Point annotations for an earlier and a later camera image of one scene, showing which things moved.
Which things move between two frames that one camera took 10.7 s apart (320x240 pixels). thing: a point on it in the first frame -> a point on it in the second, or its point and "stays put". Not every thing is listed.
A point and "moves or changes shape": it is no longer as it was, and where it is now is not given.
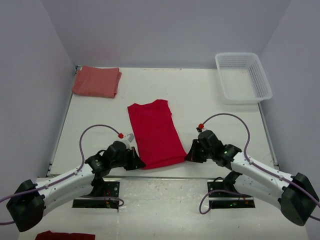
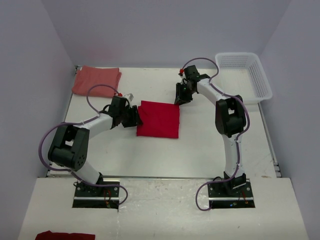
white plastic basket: [243, 78] stays put
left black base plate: [108, 197] stays put
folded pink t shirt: [97, 82] stays put
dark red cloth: [50, 235] stays put
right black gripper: [192, 156] -> [181, 99]
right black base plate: [221, 197] stays put
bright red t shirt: [157, 139] moves or changes shape
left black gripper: [135, 162] -> [135, 120]
